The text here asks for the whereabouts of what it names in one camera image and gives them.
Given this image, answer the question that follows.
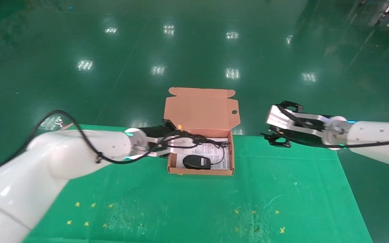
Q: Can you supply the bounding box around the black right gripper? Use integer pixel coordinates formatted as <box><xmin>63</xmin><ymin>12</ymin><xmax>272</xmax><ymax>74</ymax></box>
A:
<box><xmin>261</xmin><ymin>100</ymin><xmax>324</xmax><ymax>148</ymax></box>

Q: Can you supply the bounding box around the silver binder clip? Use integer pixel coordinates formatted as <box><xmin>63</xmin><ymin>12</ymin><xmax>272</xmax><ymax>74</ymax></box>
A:
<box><xmin>56</xmin><ymin>118</ymin><xmax>75</xmax><ymax>131</ymax></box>

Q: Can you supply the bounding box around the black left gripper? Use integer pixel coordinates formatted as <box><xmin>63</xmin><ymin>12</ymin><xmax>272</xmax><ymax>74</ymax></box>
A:
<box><xmin>145</xmin><ymin>119</ymin><xmax>182</xmax><ymax>139</ymax></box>

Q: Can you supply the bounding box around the open orange cardboard box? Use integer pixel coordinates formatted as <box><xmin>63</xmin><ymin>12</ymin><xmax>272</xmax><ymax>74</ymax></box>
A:
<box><xmin>164</xmin><ymin>87</ymin><xmax>240</xmax><ymax>176</ymax></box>

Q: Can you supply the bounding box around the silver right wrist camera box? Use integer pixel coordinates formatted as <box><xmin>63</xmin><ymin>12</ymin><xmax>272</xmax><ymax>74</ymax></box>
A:
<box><xmin>265</xmin><ymin>105</ymin><xmax>331</xmax><ymax>142</ymax></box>

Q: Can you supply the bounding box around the black wired computer mouse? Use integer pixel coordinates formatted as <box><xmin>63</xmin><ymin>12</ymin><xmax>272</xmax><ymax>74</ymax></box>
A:
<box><xmin>183</xmin><ymin>142</ymin><xmax>231</xmax><ymax>170</ymax></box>

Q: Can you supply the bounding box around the white printed instruction sheet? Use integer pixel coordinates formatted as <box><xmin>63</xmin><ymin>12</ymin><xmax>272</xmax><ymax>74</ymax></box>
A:
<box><xmin>176</xmin><ymin>136</ymin><xmax>232</xmax><ymax>170</ymax></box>

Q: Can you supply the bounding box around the green table mat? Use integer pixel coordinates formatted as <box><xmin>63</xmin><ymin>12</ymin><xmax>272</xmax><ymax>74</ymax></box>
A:
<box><xmin>22</xmin><ymin>124</ymin><xmax>374</xmax><ymax>243</ymax></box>

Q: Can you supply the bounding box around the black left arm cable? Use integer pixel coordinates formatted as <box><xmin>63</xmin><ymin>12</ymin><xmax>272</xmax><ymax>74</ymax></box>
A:
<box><xmin>0</xmin><ymin>110</ymin><xmax>168</xmax><ymax>166</ymax></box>

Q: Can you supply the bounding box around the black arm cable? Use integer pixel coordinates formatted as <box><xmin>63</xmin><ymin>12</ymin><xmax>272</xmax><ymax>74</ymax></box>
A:
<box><xmin>0</xmin><ymin>110</ymin><xmax>168</xmax><ymax>166</ymax></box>
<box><xmin>275</xmin><ymin>104</ymin><xmax>389</xmax><ymax>150</ymax></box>

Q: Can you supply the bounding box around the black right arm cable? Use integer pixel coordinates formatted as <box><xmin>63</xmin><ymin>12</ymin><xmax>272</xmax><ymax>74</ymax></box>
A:
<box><xmin>275</xmin><ymin>104</ymin><xmax>389</xmax><ymax>150</ymax></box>

